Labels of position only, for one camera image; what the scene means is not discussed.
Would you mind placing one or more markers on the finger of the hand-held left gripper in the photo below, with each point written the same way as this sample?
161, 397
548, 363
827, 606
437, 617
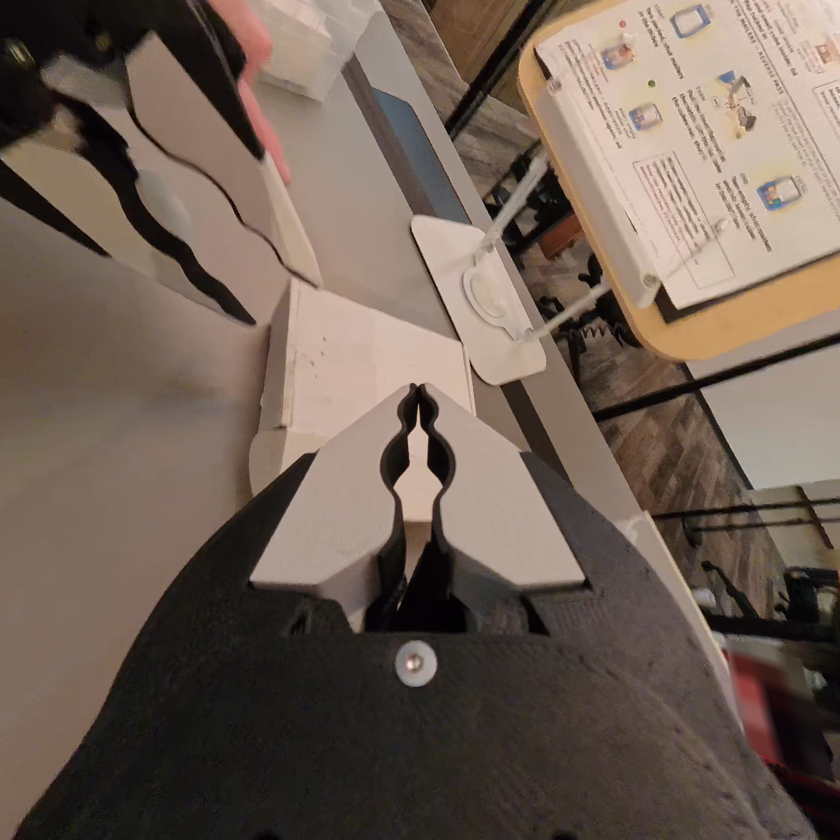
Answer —
197, 124
98, 210

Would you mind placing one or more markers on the blue desk mat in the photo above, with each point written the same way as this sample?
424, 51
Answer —
407, 138

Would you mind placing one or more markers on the printed instruction sheet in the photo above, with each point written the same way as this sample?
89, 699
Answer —
722, 164

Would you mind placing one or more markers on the clear plastic bin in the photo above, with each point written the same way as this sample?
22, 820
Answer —
302, 59

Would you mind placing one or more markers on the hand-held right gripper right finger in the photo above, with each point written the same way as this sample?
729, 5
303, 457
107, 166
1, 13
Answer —
512, 525

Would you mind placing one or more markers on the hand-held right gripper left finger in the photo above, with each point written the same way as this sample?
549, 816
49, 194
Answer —
328, 525

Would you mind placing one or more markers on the white cardboard box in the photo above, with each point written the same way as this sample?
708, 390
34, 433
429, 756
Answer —
374, 354

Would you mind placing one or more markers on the person's left hand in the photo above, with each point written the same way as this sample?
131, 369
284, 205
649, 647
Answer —
256, 39

